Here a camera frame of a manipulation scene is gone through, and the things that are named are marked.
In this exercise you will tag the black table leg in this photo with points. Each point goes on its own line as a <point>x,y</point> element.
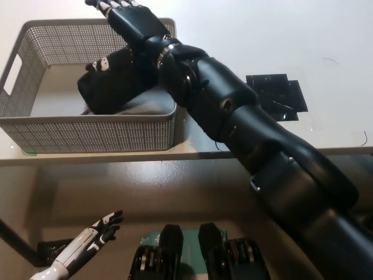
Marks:
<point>16,240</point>

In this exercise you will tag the black robot legs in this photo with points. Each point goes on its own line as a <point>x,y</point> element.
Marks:
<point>190,248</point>

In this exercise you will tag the grey perforated plastic basket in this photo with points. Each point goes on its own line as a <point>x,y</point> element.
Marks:
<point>87,137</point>

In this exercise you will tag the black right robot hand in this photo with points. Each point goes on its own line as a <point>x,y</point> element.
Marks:
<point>134,21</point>

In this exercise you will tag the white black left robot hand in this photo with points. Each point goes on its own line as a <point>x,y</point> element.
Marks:
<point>78,243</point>

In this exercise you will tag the black tape patch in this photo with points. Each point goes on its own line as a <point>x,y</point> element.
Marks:
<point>277,87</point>

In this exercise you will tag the black ribbed robot body block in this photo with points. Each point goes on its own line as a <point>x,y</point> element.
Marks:
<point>230,259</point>
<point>157,259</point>

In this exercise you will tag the black fabric pencil case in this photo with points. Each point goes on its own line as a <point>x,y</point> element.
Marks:
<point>116,87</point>

